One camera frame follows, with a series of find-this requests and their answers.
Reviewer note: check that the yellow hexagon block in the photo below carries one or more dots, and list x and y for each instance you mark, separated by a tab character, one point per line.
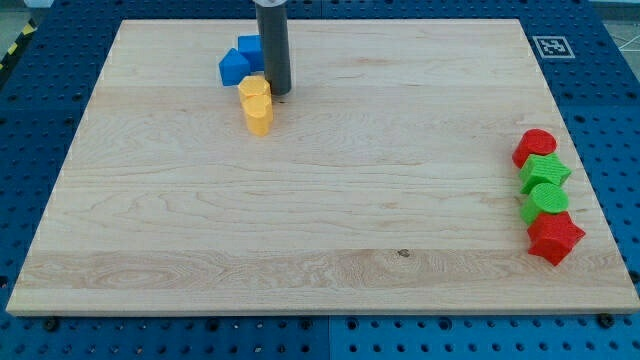
253	85

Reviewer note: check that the light wooden board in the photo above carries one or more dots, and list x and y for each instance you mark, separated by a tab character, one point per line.
385	186

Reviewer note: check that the yellow heart block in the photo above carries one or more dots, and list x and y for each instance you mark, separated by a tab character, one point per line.
258	113

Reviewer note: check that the blue triangular block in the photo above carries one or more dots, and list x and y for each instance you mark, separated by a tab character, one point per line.
233	68

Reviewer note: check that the blue cube block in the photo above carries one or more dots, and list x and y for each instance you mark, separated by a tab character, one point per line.
251	48

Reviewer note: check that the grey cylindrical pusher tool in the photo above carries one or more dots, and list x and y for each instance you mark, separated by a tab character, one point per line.
272	23

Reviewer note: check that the green star block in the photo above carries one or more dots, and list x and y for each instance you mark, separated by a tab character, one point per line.
539	169

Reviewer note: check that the red cylinder block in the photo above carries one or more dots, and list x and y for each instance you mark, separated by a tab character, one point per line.
533	141

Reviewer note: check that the green cylinder block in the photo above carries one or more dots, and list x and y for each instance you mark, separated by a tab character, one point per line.
543	198

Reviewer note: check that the red star block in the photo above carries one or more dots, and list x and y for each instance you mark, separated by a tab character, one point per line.
553	236

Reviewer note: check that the white fiducial marker tag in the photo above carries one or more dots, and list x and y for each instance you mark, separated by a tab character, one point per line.
553	47

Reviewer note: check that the yellow black hazard tape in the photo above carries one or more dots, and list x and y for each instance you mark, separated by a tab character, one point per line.
18	46

